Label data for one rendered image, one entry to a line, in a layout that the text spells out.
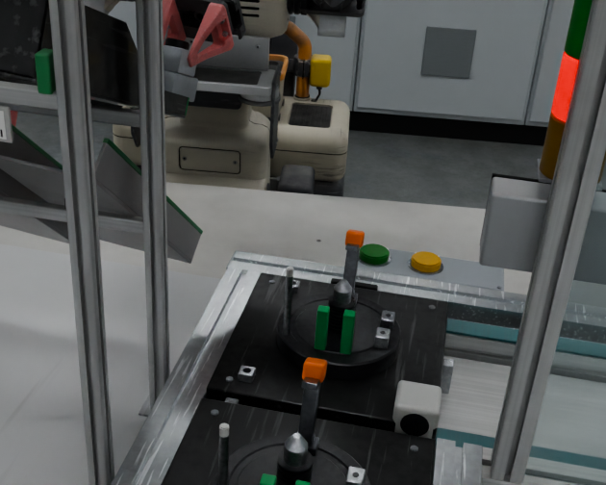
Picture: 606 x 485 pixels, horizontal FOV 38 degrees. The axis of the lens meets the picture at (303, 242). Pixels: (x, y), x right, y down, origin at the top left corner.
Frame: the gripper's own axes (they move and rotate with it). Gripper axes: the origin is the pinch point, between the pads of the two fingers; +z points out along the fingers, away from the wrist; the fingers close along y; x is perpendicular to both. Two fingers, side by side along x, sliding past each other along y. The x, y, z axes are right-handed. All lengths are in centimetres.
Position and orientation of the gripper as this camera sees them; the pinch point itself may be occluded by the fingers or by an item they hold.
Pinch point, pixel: (175, 55)
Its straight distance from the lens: 110.3
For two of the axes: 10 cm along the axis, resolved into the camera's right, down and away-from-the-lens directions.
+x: 1.2, 5.8, 8.1
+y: 9.2, 2.4, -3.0
